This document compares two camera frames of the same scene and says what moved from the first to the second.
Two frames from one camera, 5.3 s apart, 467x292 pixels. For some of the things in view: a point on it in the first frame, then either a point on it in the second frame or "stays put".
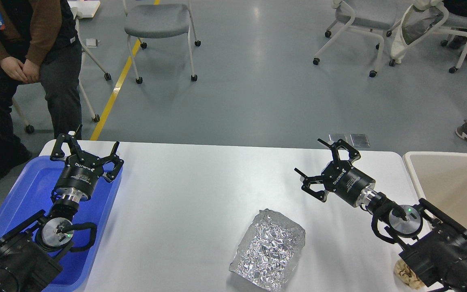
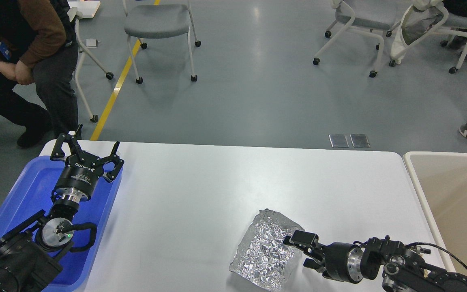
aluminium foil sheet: (269, 253) stays put
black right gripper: (353, 186) -> (343, 261)
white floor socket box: (93, 43) stays put
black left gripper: (77, 181) stays put
